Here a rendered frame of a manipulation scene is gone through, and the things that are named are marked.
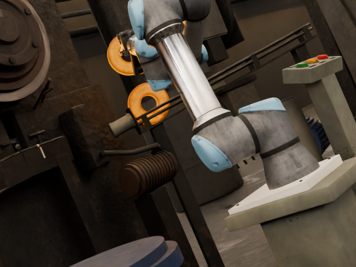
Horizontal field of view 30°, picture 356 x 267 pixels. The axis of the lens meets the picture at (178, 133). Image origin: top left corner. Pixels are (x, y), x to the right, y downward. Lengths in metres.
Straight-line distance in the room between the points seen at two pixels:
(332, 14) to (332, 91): 2.32
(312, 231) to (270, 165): 0.20
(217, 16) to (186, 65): 8.72
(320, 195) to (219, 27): 8.88
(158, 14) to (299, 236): 0.70
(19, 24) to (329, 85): 1.08
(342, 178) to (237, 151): 0.27
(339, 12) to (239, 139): 2.87
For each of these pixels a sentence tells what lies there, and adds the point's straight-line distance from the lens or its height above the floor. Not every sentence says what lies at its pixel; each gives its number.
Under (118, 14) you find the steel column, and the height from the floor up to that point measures 1.88.
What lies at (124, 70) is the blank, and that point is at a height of 0.85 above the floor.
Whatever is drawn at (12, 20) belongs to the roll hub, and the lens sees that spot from 2.31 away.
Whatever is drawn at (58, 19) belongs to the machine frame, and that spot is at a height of 1.18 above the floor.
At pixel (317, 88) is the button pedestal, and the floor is 0.51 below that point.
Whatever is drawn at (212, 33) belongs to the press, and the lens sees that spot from 10.26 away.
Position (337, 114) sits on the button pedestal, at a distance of 2.28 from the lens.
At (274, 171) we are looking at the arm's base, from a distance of 1.77.
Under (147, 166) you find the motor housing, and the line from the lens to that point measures 2.34.
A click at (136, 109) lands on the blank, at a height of 0.70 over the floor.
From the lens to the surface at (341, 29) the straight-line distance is 4.58.
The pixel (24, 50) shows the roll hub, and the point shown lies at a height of 1.02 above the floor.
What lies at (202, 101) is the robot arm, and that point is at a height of 0.61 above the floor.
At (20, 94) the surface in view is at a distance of 2.32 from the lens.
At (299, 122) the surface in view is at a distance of 2.34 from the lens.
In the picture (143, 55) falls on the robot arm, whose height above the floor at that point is 0.83.
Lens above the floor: 0.55
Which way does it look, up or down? level
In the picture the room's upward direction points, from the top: 23 degrees counter-clockwise
